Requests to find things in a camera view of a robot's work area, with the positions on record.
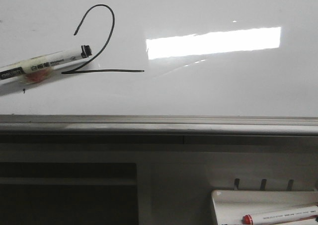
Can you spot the red capped whiteboard marker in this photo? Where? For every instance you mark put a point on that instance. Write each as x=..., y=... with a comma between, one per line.
x=281, y=216

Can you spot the white plastic marker tray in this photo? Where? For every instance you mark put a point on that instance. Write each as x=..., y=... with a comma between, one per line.
x=229, y=206

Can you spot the white whiteboard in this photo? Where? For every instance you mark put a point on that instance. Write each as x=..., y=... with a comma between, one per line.
x=164, y=66

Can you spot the white black whiteboard marker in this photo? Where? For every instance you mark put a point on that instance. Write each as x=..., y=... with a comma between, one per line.
x=39, y=63

